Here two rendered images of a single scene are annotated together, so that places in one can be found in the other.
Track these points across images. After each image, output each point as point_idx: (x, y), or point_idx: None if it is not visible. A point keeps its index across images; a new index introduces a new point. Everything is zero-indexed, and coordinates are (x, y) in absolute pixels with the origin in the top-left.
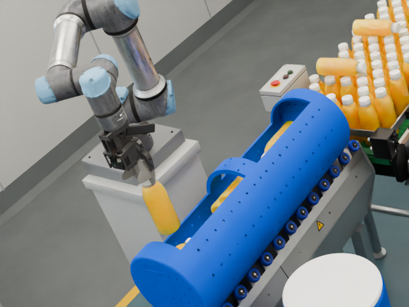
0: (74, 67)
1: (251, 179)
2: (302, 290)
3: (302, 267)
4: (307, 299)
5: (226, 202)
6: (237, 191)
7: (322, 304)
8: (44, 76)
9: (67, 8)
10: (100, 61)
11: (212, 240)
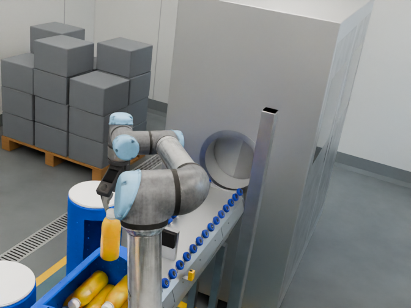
0: (158, 151)
1: (37, 304)
2: (19, 283)
3: (14, 299)
4: (16, 277)
5: (62, 283)
6: (52, 293)
7: (7, 272)
8: (173, 131)
9: (188, 166)
10: (123, 132)
11: (77, 266)
